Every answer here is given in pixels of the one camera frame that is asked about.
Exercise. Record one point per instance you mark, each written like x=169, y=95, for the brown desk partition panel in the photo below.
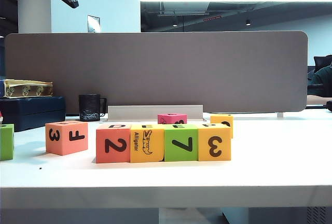
x=181, y=73

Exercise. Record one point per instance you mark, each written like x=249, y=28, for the pink block with B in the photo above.
x=171, y=118

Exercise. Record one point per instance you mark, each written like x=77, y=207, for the dark blue box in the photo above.
x=31, y=112

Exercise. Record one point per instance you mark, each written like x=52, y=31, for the orange block 2 Queen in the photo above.
x=112, y=145

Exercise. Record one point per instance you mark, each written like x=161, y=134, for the gold patterned box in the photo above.
x=28, y=89

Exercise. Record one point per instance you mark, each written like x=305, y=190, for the black round desk object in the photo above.
x=329, y=106

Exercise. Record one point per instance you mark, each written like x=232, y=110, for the green foam block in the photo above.
x=6, y=143

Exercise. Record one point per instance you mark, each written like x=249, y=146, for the yellow block 6 Alligator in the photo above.
x=146, y=143

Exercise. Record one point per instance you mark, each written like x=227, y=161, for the white partition foot bracket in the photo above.
x=280, y=115

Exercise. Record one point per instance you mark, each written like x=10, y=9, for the red LED sign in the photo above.
x=212, y=18

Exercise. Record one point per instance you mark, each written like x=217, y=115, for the orange block X F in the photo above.
x=64, y=141

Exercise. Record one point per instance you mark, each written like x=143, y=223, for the person in dark green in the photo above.
x=324, y=81

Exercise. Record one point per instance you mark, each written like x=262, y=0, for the green block 7 Nest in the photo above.
x=181, y=146

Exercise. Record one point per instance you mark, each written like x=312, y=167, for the black mug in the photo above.
x=89, y=104

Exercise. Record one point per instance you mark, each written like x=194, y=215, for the black office chair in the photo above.
x=319, y=62

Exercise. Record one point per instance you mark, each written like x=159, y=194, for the yellow block 3 and T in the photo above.
x=215, y=143

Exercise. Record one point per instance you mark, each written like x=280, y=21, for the small red white object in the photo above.
x=1, y=117

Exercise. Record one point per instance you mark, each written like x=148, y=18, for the silver wall plate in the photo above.
x=94, y=24

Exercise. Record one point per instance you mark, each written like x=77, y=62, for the yellow block with 9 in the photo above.
x=220, y=118

